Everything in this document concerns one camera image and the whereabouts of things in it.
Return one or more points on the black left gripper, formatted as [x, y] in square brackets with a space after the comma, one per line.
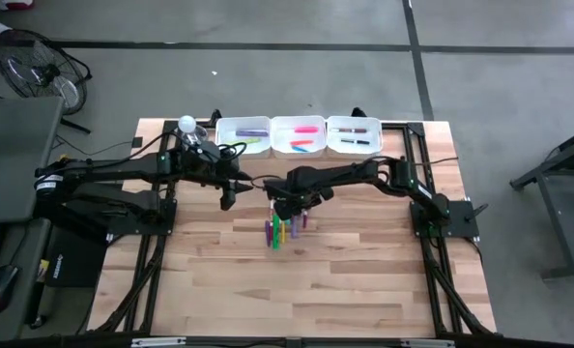
[226, 179]

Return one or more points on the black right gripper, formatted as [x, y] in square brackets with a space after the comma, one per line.
[296, 193]

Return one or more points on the purple highlighter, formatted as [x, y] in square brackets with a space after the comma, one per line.
[251, 133]
[294, 228]

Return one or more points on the yellow slim highlighter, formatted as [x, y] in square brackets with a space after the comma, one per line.
[283, 233]

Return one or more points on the blue highlighter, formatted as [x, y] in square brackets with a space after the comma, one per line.
[300, 149]

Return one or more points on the light green highlighter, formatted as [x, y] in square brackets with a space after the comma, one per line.
[246, 141]

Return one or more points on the black dry-erase marker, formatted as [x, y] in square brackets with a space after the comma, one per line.
[357, 142]

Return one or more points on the orange-brown dry-erase marker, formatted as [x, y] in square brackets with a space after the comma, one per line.
[350, 130]

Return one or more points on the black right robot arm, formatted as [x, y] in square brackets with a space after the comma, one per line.
[354, 174]

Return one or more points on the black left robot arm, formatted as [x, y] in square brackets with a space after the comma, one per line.
[123, 166]

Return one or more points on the white plastic bin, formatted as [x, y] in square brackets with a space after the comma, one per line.
[376, 135]
[229, 125]
[282, 135]

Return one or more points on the black table clamp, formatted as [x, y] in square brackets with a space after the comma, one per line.
[215, 116]
[358, 112]

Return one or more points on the white light bulb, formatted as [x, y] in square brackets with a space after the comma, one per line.
[187, 124]

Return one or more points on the small black box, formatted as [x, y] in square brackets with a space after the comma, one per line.
[137, 142]

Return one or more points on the black crossbeam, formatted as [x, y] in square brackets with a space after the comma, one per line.
[292, 343]

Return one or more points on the black box with white print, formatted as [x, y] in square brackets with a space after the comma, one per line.
[74, 261]

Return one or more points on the black yellow hand tool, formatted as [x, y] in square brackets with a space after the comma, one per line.
[43, 270]

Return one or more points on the black floor fan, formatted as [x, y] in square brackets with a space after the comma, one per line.
[48, 75]

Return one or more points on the grey computer monitor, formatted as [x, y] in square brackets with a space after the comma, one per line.
[19, 159]

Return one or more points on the dark grey desk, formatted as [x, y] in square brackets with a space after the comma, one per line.
[21, 241]

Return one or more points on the black computer mouse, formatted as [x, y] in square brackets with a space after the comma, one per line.
[2, 285]

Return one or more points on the grey metal cart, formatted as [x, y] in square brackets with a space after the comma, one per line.
[572, 217]

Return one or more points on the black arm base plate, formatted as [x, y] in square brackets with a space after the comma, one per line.
[168, 227]
[463, 220]

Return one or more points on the black aluminium frame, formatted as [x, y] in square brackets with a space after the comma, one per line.
[417, 129]

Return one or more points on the silver bracket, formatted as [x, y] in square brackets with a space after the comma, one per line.
[159, 342]
[427, 343]

